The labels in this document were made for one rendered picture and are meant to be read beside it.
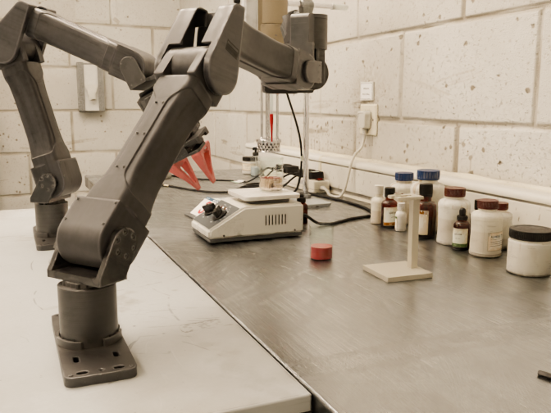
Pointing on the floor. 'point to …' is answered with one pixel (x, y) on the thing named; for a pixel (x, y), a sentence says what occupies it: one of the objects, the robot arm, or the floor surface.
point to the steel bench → (371, 310)
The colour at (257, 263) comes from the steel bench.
